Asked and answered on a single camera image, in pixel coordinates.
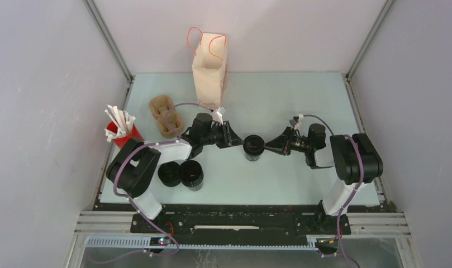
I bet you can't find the black cup lid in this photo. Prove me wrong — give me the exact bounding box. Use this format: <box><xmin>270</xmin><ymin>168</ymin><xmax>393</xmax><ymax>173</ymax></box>
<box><xmin>243</xmin><ymin>135</ymin><xmax>265</xmax><ymax>156</ymax></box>

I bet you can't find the brown pulp cup carrier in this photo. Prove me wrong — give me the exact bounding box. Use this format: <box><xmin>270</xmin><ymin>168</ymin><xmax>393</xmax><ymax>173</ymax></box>
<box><xmin>149</xmin><ymin>95</ymin><xmax>185</xmax><ymax>138</ymax></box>

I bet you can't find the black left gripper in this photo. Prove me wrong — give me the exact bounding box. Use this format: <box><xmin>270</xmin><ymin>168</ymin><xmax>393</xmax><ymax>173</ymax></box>
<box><xmin>201</xmin><ymin>121</ymin><xmax>244</xmax><ymax>149</ymax></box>

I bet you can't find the black cup stack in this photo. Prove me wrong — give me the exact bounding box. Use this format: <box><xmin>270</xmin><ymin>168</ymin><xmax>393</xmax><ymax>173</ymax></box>
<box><xmin>178</xmin><ymin>160</ymin><xmax>204</xmax><ymax>192</ymax></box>

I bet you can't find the black takeout cup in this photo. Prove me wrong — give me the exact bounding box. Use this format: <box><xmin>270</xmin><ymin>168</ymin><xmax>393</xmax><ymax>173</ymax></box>
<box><xmin>245</xmin><ymin>152</ymin><xmax>261</xmax><ymax>162</ymax></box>

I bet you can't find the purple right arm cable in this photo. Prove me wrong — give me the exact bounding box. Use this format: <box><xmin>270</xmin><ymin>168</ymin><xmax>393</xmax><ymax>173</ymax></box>
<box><xmin>302</xmin><ymin>113</ymin><xmax>365</xmax><ymax>268</ymax></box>

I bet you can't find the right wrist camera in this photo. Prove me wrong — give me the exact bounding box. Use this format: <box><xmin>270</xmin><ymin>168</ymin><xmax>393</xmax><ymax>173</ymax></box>
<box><xmin>289</xmin><ymin>114</ymin><xmax>304</xmax><ymax>130</ymax></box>

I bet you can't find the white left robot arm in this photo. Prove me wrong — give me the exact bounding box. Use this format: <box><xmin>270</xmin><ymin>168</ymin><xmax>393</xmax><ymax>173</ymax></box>
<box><xmin>106</xmin><ymin>113</ymin><xmax>244</xmax><ymax>233</ymax></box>

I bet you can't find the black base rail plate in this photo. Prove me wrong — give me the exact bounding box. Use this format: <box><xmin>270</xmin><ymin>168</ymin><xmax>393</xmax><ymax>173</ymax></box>
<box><xmin>153</xmin><ymin>204</ymin><xmax>351</xmax><ymax>246</ymax></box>

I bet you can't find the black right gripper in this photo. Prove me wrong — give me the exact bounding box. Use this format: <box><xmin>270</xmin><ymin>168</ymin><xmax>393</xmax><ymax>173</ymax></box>
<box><xmin>264</xmin><ymin>126</ymin><xmax>312</xmax><ymax>156</ymax></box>

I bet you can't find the aluminium frame post right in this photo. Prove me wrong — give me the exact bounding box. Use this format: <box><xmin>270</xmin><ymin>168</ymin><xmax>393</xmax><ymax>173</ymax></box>
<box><xmin>345</xmin><ymin>0</ymin><xmax>396</xmax><ymax>81</ymax></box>

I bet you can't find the red cup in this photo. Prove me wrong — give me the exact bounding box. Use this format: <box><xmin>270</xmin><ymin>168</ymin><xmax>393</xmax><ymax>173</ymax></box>
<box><xmin>104</xmin><ymin>122</ymin><xmax>144</xmax><ymax>149</ymax></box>

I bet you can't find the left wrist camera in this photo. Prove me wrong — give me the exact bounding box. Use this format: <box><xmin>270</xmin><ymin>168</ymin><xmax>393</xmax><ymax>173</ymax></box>
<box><xmin>211</xmin><ymin>107</ymin><xmax>226</xmax><ymax>125</ymax></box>

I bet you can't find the aluminium frame post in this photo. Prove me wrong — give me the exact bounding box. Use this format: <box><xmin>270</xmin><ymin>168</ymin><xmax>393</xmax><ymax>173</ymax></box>
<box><xmin>83</xmin><ymin>0</ymin><xmax>134</xmax><ymax>83</ymax></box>
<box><xmin>345</xmin><ymin>0</ymin><xmax>396</xmax><ymax>81</ymax></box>

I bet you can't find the aluminium frame post left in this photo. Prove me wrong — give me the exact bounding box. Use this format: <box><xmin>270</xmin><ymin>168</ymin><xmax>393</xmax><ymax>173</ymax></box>
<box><xmin>83</xmin><ymin>0</ymin><xmax>134</xmax><ymax>83</ymax></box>

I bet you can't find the white paper bag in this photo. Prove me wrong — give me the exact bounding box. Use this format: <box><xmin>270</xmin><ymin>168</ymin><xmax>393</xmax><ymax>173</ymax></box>
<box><xmin>186</xmin><ymin>27</ymin><xmax>229</xmax><ymax>109</ymax></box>

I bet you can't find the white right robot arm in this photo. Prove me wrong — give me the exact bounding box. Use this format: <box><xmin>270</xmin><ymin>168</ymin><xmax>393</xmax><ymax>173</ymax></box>
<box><xmin>264</xmin><ymin>123</ymin><xmax>383</xmax><ymax>233</ymax></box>

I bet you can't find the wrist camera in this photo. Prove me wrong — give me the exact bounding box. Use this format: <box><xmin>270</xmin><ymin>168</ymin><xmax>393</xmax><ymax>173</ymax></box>
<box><xmin>211</xmin><ymin>107</ymin><xmax>226</xmax><ymax>125</ymax></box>
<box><xmin>289</xmin><ymin>114</ymin><xmax>304</xmax><ymax>130</ymax></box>

